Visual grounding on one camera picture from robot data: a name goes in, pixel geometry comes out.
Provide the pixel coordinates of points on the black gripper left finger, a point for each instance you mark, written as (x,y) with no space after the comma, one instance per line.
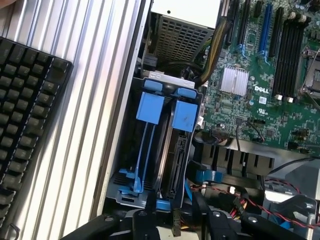
(140,225)

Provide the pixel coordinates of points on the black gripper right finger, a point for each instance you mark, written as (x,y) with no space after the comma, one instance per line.
(225,227)

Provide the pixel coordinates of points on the black disk bay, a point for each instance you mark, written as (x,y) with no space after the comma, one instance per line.
(125,140)

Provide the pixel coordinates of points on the black RAM slot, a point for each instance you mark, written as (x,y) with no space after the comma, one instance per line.
(292,63)
(281,60)
(287,62)
(298,65)

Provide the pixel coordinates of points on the black long expansion slot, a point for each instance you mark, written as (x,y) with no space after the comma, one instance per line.
(233,22)
(276,32)
(243,23)

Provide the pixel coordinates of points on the blue expansion slot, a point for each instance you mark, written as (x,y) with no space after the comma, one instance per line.
(265,30)

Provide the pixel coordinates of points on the person's hand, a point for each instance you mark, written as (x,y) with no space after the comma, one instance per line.
(6,1)

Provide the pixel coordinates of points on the black plastic fan shroud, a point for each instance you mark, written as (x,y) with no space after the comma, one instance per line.
(232,157)

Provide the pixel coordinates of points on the grey metal PC case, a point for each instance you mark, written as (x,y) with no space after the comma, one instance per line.
(120,125)

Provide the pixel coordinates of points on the green Dell motherboard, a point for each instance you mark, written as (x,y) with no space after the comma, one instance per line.
(275,117)

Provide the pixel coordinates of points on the silver chipset heatsink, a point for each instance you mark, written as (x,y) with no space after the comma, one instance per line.
(234,81)

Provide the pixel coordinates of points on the black keyboard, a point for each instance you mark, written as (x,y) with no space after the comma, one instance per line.
(22,120)

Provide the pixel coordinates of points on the metal CPU socket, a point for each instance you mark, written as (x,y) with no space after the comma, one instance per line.
(312,72)

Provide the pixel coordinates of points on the grey perforated power supply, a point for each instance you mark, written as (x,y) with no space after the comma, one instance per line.
(180,32)

